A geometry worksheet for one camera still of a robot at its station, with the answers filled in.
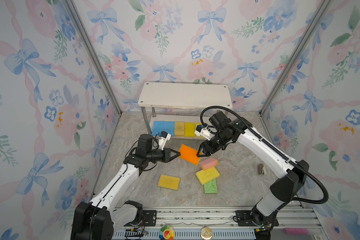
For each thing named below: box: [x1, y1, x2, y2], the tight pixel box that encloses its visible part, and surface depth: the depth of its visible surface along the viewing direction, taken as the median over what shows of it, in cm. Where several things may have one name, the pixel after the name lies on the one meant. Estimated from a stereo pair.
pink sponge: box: [198, 157, 219, 170], surface depth 90 cm
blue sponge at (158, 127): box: [152, 121, 166, 136], surface depth 103 cm
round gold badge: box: [200, 226, 213, 240], surface depth 72 cm
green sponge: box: [204, 178, 218, 194], surface depth 84 cm
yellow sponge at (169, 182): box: [157, 174, 181, 191], surface depth 86 cm
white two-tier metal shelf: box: [138, 82, 233, 139], surface depth 83 cm
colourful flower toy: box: [159, 224, 175, 240], surface depth 70 cm
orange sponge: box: [178, 144, 203, 166], surface depth 76 cm
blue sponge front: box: [163, 121, 175, 137], surface depth 103 cm
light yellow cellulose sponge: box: [195, 166, 221, 185], surface depth 87 cm
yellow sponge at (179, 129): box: [174, 121, 185, 137], surface depth 102 cm
